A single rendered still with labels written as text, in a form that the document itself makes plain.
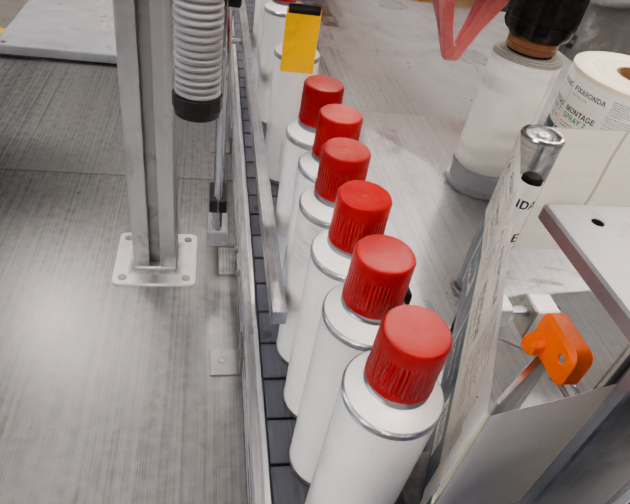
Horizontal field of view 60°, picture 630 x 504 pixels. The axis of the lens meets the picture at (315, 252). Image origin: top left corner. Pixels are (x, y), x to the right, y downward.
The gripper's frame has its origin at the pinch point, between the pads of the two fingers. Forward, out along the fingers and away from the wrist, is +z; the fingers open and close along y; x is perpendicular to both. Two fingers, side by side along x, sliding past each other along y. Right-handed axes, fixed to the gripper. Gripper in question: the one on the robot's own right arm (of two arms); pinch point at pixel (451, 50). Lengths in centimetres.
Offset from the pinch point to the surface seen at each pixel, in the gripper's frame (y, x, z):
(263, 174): -1.3, 16.7, 13.3
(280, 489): -29.5, 16.8, 21.8
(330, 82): -6.6, 12.4, 1.1
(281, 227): -8.1, 15.3, 14.8
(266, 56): 25.2, 14.6, 11.1
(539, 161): -11.1, -5.6, 5.0
